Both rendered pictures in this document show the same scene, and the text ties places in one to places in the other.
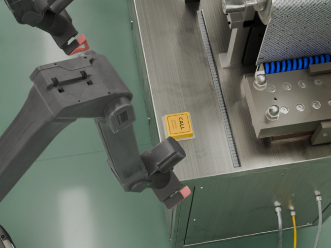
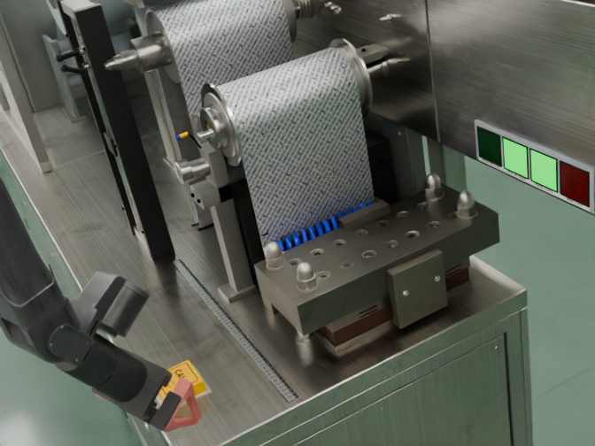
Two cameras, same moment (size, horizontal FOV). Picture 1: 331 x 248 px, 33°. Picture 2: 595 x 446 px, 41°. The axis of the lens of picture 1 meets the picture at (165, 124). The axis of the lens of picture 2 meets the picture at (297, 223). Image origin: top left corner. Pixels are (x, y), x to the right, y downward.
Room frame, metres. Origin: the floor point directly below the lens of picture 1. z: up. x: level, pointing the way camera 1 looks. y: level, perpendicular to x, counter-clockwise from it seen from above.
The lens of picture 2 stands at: (-0.37, -0.09, 1.75)
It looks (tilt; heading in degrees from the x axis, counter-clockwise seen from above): 29 degrees down; 349
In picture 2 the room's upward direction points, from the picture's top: 12 degrees counter-clockwise
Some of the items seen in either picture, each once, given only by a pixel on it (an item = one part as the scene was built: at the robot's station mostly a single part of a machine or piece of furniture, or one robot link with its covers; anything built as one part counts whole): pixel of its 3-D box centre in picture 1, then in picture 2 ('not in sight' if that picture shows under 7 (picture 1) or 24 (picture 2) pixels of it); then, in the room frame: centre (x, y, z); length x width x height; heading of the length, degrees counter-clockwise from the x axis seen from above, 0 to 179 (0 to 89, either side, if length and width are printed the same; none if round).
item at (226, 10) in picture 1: (227, 5); (183, 171); (0.93, -0.15, 1.18); 0.04 x 0.02 x 0.04; 12
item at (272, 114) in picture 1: (273, 111); (305, 274); (0.69, -0.28, 1.05); 0.04 x 0.04 x 0.04
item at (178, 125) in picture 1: (178, 125); (178, 383); (0.70, -0.04, 0.91); 0.07 x 0.07 x 0.02; 12
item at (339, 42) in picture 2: not in sight; (349, 78); (0.96, -0.48, 1.25); 0.15 x 0.01 x 0.15; 12
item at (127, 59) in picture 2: not in sight; (120, 61); (1.13, -0.10, 1.34); 0.06 x 0.03 x 0.03; 102
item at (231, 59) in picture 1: (235, 32); (219, 225); (0.93, -0.19, 1.05); 0.06 x 0.05 x 0.31; 102
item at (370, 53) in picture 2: not in sight; (367, 53); (0.97, -0.53, 1.28); 0.06 x 0.05 x 0.02; 102
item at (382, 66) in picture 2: not in sight; (367, 72); (0.97, -0.52, 1.25); 0.07 x 0.04 x 0.04; 102
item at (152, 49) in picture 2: not in sight; (150, 52); (1.15, -0.16, 1.34); 0.06 x 0.06 x 0.06; 12
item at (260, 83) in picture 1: (261, 80); (274, 253); (0.78, -0.25, 1.05); 0.04 x 0.04 x 0.04
